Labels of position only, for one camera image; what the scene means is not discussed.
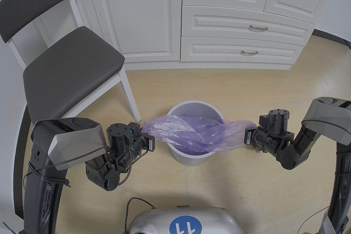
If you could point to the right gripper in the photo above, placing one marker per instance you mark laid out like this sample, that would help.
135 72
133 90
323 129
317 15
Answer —
256 137

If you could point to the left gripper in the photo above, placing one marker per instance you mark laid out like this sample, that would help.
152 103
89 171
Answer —
142 143

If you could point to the purple plastic bag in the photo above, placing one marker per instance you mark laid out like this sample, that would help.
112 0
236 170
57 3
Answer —
192 131

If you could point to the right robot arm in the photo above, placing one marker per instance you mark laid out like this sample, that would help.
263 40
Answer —
323 117

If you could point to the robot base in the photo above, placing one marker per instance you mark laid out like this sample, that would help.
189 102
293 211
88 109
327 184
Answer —
189 219

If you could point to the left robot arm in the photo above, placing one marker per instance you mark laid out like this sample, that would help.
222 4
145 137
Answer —
68 139

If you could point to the white trash bin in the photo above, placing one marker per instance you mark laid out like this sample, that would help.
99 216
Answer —
192 160

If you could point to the white chair dark grey cushions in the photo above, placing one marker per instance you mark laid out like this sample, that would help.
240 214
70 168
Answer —
68 73

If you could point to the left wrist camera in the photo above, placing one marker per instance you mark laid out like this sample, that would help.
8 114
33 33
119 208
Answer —
134 128

